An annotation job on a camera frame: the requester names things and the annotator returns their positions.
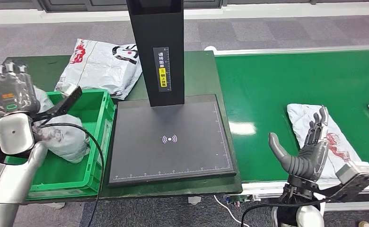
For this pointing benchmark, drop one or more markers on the white table foot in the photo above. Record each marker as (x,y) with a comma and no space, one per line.
(194,200)
(55,205)

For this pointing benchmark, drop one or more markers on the green plastic crate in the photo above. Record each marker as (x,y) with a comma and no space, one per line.
(78,178)

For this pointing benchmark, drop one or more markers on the black yellow column label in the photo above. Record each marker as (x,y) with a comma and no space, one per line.
(162,69)

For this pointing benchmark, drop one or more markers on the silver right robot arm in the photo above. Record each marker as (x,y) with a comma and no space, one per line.
(306,216)

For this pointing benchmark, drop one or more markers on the small green circuit board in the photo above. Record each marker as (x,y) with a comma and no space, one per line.
(239,199)

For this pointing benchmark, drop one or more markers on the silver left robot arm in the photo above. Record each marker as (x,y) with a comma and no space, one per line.
(12,134)

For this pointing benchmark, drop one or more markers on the dark green table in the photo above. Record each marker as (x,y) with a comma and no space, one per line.
(203,72)

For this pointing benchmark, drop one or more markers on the black scanner platform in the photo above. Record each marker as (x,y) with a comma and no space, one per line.
(172,156)

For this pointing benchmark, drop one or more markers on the large white red-black printed parcel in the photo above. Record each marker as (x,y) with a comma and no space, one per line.
(100,65)

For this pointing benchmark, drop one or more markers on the black scanner column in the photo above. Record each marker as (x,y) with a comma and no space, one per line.
(156,31)

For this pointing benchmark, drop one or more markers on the green conveyor belt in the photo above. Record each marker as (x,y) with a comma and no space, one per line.
(281,78)

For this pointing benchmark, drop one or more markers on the plain grey parcel bag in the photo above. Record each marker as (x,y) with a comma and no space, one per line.
(71,144)

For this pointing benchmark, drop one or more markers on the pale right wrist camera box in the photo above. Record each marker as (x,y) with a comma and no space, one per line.
(357,178)

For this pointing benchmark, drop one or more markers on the small tan object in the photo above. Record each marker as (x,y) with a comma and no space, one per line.
(364,224)

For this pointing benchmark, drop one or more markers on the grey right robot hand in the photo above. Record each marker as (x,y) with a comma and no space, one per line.
(310,163)

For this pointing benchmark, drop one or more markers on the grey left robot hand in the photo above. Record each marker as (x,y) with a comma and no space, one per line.
(12,94)

